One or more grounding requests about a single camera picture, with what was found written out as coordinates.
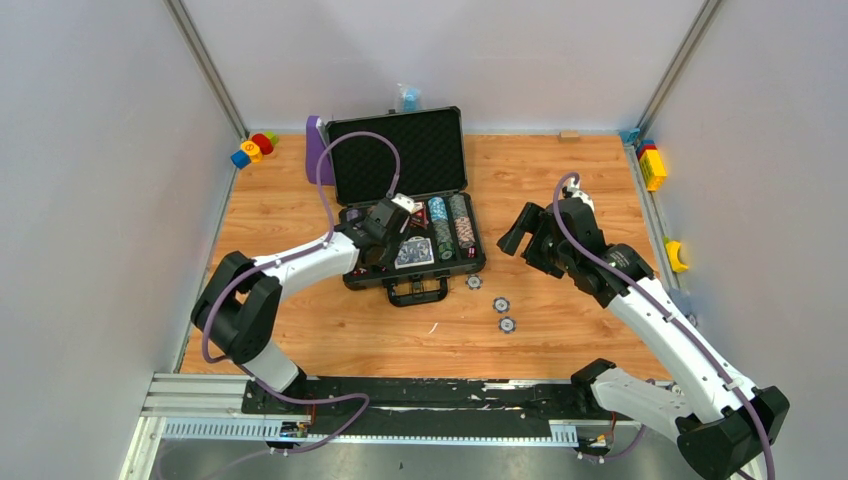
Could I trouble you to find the purple stand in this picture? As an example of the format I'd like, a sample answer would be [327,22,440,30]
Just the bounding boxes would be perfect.
[305,115,335,186]

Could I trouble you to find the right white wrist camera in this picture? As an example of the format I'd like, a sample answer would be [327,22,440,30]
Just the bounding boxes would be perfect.
[562,187,595,212]

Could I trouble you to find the small wooden block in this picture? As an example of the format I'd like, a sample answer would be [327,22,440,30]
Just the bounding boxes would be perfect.
[558,130,581,143]

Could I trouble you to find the pink white poker chip stack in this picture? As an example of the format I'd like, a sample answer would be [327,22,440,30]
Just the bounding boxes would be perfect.
[454,216,476,249]

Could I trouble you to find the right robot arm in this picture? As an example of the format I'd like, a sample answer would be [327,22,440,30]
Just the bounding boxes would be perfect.
[497,197,790,479]

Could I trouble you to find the light blue poker chip stack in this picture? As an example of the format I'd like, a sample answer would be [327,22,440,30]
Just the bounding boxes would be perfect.
[428,196,448,222]

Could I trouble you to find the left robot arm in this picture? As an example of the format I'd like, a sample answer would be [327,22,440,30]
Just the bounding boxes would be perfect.
[190,194,415,413]

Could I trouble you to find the loose chip front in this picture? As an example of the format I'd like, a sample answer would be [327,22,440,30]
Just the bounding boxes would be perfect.
[498,316,517,334]

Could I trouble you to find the coloured toy cylinders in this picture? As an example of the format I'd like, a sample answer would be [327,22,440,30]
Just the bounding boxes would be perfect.
[230,131,279,170]

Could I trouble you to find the dark green poker chip stack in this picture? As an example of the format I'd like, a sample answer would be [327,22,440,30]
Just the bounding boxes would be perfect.
[448,194,470,220]

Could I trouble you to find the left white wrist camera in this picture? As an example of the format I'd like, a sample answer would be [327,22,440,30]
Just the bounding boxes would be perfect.
[391,193,419,215]

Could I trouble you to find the blue playing card deck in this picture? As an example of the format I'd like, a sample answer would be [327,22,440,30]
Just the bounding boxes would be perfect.
[394,238,435,269]

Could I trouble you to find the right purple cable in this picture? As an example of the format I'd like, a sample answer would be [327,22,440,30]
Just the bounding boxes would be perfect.
[551,172,776,480]

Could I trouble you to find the yellow red toy brick block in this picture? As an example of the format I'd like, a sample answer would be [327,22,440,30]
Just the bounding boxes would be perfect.
[636,140,668,192]

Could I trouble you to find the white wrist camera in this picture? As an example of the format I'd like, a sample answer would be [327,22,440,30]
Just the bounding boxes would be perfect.
[391,193,419,215]
[562,187,595,212]

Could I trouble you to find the black poker set case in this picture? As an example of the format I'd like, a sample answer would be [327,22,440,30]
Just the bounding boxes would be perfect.
[326,106,486,307]

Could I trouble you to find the red triangular card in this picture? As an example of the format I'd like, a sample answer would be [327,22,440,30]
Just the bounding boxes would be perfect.
[410,202,429,229]

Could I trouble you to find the yellow curved toy piece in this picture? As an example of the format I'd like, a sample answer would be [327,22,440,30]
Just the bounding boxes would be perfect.
[664,238,689,273]

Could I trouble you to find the light blue bottle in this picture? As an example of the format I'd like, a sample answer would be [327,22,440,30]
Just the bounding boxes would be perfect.
[397,84,423,113]

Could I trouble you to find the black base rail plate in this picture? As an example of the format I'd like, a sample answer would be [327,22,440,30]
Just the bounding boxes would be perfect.
[240,376,637,423]

